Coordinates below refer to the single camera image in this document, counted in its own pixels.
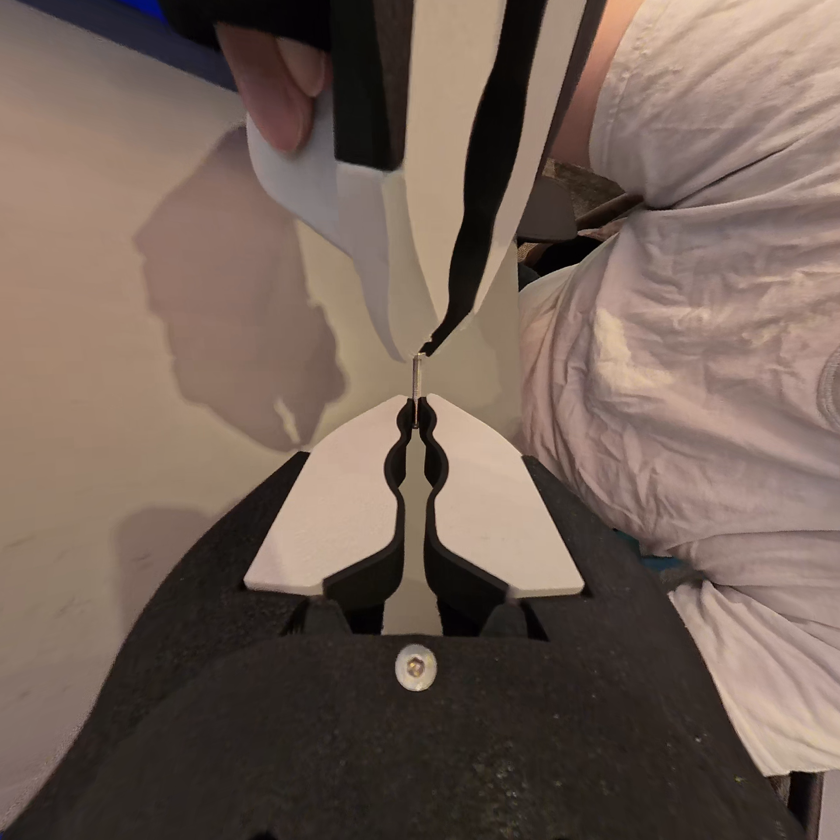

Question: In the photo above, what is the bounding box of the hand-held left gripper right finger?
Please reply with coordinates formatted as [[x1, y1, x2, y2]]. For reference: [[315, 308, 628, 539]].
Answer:
[[420, 392, 586, 601]]

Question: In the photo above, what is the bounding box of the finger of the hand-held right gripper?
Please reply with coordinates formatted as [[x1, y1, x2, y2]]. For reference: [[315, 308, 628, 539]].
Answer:
[[246, 0, 506, 362], [423, 0, 588, 357]]

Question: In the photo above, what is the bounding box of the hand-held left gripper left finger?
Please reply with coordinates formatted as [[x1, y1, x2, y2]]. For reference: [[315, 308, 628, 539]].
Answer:
[[244, 394, 417, 599]]

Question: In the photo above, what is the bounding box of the blue plastic bin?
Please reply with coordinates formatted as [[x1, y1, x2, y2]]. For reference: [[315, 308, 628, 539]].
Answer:
[[16, 0, 238, 91]]

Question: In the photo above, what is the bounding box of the person's right hand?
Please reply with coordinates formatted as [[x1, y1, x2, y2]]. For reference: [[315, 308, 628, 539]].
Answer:
[[217, 23, 330, 156]]

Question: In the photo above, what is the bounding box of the operator in white shirt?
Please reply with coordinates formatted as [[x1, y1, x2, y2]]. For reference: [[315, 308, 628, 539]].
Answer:
[[515, 0, 840, 778]]

